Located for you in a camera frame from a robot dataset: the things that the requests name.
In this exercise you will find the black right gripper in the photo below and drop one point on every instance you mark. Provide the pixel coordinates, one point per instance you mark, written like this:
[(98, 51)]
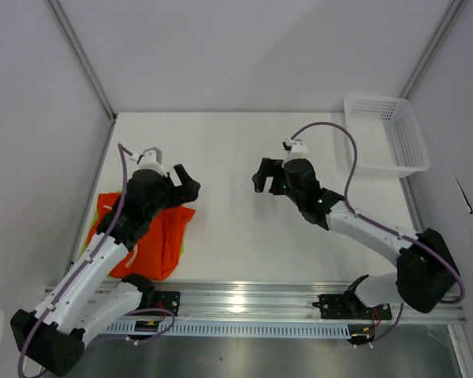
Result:
[(269, 168)]

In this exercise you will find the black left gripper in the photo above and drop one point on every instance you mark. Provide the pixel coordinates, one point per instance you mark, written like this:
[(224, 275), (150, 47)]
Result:
[(188, 190)]

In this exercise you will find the orange shorts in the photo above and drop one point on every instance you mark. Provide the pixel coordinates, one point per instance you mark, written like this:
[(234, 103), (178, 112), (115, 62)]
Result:
[(155, 268)]

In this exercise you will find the lime green shorts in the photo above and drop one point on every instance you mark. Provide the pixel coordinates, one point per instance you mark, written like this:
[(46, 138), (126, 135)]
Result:
[(183, 248)]

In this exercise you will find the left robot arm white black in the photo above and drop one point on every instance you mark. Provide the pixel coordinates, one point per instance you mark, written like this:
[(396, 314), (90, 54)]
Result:
[(57, 331)]

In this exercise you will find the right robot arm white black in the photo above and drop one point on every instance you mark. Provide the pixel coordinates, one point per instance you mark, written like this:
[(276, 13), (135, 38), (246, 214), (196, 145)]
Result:
[(425, 270)]

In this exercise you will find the white plastic perforated basket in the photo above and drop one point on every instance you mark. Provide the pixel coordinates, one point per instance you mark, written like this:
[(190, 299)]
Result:
[(389, 138)]

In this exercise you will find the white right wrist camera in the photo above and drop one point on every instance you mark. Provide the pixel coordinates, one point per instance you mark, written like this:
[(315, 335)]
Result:
[(295, 149)]

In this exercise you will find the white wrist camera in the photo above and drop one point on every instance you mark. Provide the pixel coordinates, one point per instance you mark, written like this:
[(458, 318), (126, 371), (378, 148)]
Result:
[(295, 149), (151, 158)]

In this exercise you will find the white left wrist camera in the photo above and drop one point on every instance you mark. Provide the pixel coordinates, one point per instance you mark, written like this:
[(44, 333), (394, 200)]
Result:
[(151, 158)]

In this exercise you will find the aluminium frame rail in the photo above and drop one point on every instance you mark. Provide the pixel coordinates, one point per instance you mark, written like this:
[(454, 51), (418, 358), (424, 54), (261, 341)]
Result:
[(270, 302)]

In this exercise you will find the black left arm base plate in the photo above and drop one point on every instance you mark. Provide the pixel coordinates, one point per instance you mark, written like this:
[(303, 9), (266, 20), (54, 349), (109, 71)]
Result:
[(169, 300)]

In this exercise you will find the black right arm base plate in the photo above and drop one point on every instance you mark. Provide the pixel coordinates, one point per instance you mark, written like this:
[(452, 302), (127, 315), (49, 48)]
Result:
[(339, 309)]

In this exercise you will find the white slotted cable duct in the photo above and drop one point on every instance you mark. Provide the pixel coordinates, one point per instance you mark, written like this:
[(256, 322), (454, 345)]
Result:
[(308, 330)]

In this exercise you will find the right corner aluminium post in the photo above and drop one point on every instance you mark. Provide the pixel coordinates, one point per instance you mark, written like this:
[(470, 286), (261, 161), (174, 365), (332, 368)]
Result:
[(432, 47)]

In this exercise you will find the corner aluminium post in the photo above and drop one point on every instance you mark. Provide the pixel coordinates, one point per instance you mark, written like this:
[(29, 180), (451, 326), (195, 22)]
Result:
[(432, 47), (68, 33)]

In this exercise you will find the left corner aluminium post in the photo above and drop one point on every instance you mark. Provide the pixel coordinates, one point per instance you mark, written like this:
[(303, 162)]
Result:
[(68, 33)]

